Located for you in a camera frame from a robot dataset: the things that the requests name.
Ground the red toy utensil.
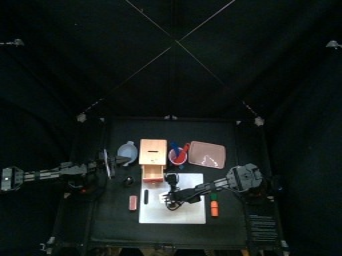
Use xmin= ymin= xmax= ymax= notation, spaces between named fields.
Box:
xmin=177 ymin=142 xmax=193 ymax=162

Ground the pink nigiri sushi toy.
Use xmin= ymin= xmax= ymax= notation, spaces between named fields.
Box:
xmin=129 ymin=195 xmax=140 ymax=212

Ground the thin diagonal brace wire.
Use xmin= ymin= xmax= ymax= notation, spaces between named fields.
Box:
xmin=123 ymin=0 xmax=265 ymax=122
xmin=81 ymin=0 xmax=237 ymax=117

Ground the wooden box with slot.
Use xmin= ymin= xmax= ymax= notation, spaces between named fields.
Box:
xmin=138 ymin=138 xmax=169 ymax=167

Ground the blue toy utensil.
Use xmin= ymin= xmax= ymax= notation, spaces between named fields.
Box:
xmin=170 ymin=141 xmax=185 ymax=170

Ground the red front wooden drawer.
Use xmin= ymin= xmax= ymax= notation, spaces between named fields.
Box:
xmin=142 ymin=164 xmax=166 ymax=184

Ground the blue-grey bowl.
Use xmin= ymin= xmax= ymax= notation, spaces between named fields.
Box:
xmin=117 ymin=140 xmax=140 ymax=167

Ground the black shiny container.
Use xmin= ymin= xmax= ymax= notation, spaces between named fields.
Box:
xmin=165 ymin=172 xmax=181 ymax=188

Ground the orange toy carrot green top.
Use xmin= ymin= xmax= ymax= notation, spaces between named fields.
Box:
xmin=210 ymin=192 xmax=221 ymax=218

